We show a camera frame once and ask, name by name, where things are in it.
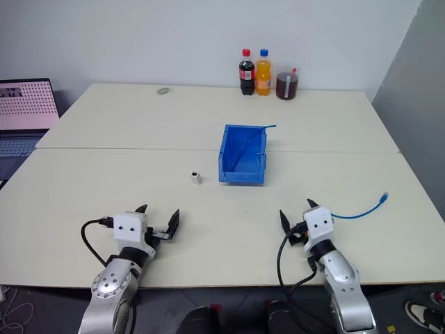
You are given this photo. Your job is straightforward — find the white floor cables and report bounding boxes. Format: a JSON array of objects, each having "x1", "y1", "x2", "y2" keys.
[{"x1": 0, "y1": 284, "x2": 36, "y2": 334}]

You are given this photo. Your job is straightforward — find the blue Ethernet cable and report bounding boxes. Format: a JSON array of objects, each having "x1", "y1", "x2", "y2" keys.
[{"x1": 330, "y1": 191, "x2": 390, "y2": 221}]

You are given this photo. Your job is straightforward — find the clear jar of dark liquid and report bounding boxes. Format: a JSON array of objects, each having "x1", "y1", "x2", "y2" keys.
[{"x1": 275, "y1": 62, "x2": 301, "y2": 102}]

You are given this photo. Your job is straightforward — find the dark rounded shape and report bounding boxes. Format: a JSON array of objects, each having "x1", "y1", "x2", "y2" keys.
[
  {"x1": 181, "y1": 305, "x2": 220, "y2": 334},
  {"x1": 266, "y1": 299, "x2": 300, "y2": 334}
]

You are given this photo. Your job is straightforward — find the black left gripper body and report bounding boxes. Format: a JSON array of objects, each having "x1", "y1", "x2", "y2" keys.
[{"x1": 145, "y1": 225, "x2": 171, "y2": 248}]

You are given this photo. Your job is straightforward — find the cola bottle red cap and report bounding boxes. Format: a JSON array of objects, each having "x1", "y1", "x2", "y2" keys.
[{"x1": 238, "y1": 48, "x2": 257, "y2": 96}]

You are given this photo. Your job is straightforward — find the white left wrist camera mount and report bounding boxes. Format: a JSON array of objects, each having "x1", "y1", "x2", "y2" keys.
[{"x1": 113, "y1": 211, "x2": 156, "y2": 259}]

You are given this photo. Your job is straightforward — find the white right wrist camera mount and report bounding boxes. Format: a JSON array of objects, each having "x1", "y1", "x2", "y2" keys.
[{"x1": 302, "y1": 206, "x2": 334, "y2": 254}]

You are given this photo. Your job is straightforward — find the thin blue cable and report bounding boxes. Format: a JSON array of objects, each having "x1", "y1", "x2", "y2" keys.
[{"x1": 234, "y1": 123, "x2": 278, "y2": 168}]

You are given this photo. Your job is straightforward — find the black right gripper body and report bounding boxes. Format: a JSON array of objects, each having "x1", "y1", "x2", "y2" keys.
[{"x1": 288, "y1": 222, "x2": 309, "y2": 247}]

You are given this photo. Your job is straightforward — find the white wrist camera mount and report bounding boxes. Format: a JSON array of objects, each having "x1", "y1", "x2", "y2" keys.
[
  {"x1": 302, "y1": 206, "x2": 334, "y2": 254},
  {"x1": 113, "y1": 211, "x2": 156, "y2": 259}
]

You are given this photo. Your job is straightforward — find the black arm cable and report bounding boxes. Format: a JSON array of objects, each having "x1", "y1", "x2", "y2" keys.
[
  {"x1": 276, "y1": 234, "x2": 340, "y2": 334},
  {"x1": 81, "y1": 216, "x2": 116, "y2": 269}
]

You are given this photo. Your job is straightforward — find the black and white shoe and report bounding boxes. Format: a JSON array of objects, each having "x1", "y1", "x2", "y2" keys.
[{"x1": 404, "y1": 300, "x2": 445, "y2": 334}]

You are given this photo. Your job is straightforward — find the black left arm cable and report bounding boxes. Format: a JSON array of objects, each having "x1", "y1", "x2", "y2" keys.
[{"x1": 81, "y1": 216, "x2": 116, "y2": 269}]

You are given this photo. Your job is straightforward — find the orange soda bottle blue cap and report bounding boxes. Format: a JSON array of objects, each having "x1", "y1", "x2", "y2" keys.
[{"x1": 254, "y1": 48, "x2": 273, "y2": 97}]

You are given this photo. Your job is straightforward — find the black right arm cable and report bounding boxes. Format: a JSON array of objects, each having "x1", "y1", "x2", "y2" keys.
[{"x1": 276, "y1": 234, "x2": 340, "y2": 334}]

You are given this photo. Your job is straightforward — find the open laptop computer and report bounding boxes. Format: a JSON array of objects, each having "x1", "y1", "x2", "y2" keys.
[{"x1": 0, "y1": 77, "x2": 60, "y2": 191}]

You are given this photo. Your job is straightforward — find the blue plastic storage bin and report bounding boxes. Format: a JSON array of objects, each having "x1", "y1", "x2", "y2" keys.
[{"x1": 218, "y1": 124, "x2": 268, "y2": 186}]

